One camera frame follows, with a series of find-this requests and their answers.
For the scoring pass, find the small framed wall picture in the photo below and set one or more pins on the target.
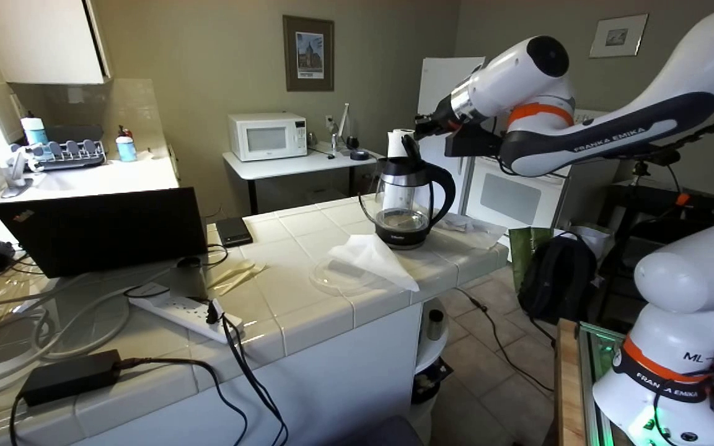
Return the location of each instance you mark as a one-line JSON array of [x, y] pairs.
[[618, 37]]

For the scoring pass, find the white microwave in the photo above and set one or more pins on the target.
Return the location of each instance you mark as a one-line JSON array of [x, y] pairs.
[[266, 137]]

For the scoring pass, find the white side table black leg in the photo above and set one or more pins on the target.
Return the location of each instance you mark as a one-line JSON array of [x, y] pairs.
[[252, 172]]

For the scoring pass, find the blue soap bottle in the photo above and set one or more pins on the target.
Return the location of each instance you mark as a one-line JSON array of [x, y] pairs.
[[125, 144]]

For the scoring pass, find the white paper towel roll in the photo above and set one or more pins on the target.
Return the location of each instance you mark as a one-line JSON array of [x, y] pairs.
[[394, 142]]

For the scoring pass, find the white bottle blue label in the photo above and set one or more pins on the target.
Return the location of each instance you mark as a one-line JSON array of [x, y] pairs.
[[32, 130]]

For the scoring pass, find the black smartphone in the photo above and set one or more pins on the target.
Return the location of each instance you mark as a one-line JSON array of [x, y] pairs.
[[234, 232]]

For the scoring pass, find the glass electric kettle black lid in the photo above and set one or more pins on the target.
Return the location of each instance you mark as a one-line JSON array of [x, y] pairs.
[[409, 194]]

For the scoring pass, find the black backpack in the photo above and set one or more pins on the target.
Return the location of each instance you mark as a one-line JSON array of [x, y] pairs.
[[559, 284]]

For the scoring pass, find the green trash bin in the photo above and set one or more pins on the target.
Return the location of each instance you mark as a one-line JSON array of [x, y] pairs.
[[520, 247]]

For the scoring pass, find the white appliance box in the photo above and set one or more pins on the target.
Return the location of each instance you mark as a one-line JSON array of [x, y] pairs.
[[513, 201]]

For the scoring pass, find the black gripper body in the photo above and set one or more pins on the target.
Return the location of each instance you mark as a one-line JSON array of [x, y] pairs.
[[461, 135]]

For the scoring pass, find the white power strip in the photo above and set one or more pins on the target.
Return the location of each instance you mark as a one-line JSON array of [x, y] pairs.
[[200, 319]]

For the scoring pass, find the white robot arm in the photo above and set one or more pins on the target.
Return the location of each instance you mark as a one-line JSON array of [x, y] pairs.
[[658, 385]]

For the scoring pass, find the dish rack tray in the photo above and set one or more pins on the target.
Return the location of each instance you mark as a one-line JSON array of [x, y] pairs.
[[65, 156]]

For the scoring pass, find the black power adapter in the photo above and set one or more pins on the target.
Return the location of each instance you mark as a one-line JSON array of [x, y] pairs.
[[69, 377]]

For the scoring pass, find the white upper cabinet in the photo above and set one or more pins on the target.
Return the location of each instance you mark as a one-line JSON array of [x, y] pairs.
[[50, 44]]

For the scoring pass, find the black laptop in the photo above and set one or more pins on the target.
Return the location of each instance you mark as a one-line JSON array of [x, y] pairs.
[[109, 232]]

